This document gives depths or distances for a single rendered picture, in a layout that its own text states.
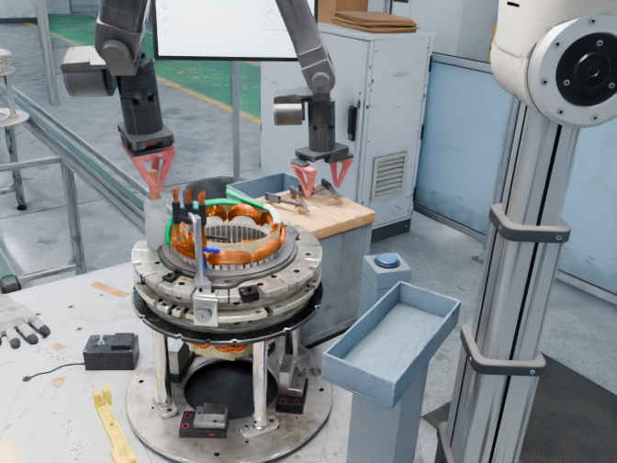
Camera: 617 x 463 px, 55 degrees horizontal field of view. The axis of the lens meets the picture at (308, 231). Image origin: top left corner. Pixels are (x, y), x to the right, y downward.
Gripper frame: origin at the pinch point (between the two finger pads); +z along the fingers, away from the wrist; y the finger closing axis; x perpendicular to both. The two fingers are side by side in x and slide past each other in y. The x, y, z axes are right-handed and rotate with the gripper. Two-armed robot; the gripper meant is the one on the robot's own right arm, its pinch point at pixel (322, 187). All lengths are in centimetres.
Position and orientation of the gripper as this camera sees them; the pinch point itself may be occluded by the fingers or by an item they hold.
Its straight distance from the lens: 131.7
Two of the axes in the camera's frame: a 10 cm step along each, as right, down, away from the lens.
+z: 0.2, 9.0, 4.3
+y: -7.7, 2.9, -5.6
